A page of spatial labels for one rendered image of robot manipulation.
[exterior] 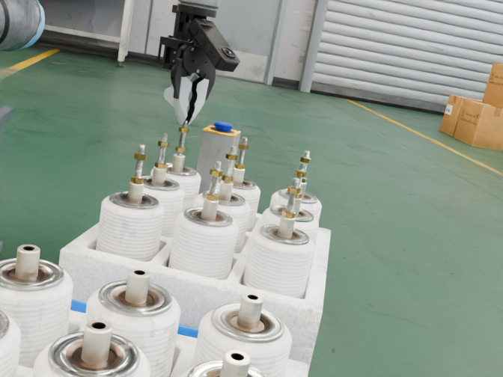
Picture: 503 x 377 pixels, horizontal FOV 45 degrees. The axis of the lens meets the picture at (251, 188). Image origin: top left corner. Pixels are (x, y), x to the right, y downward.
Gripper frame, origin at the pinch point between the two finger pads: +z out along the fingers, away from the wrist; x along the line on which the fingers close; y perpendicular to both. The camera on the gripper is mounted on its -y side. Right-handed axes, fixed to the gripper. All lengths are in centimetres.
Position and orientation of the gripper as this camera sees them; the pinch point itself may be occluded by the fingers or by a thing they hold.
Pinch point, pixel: (187, 118)
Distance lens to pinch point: 114.1
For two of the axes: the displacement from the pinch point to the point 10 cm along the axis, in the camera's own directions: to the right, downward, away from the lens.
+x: -7.2, 0.5, -6.9
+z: -1.8, 9.5, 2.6
